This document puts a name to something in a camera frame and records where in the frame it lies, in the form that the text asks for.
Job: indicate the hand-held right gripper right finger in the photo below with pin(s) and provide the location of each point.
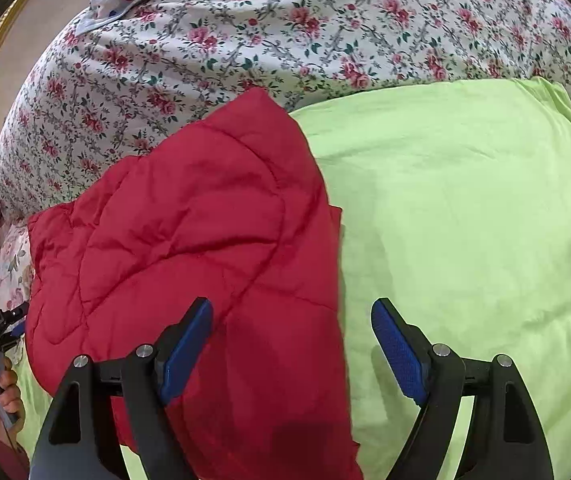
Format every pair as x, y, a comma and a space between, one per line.
398, 350

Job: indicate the rose print floral quilt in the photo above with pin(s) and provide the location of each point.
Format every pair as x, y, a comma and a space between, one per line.
290, 35

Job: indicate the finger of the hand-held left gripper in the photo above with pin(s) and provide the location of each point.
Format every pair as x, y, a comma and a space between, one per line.
18, 320

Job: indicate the red quilted jacket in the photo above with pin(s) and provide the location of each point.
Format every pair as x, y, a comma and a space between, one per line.
190, 240

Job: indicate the pastel floral pillow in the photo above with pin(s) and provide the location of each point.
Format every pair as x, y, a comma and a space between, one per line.
8, 265

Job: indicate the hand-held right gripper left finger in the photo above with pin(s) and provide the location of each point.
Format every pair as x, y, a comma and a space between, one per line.
185, 345

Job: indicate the person's left hand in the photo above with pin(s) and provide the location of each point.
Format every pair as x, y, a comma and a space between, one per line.
8, 395

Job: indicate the light green bed sheet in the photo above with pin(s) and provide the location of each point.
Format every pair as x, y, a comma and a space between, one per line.
465, 220

